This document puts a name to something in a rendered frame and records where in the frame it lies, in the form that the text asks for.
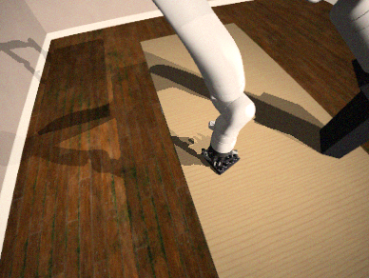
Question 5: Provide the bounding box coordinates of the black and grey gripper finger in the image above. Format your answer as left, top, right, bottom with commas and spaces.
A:
202, 149, 218, 166
218, 149, 238, 166

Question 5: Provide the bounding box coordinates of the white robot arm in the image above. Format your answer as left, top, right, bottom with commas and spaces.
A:
152, 0, 369, 153

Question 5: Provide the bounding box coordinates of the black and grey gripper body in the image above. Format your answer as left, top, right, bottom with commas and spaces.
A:
208, 144, 233, 158

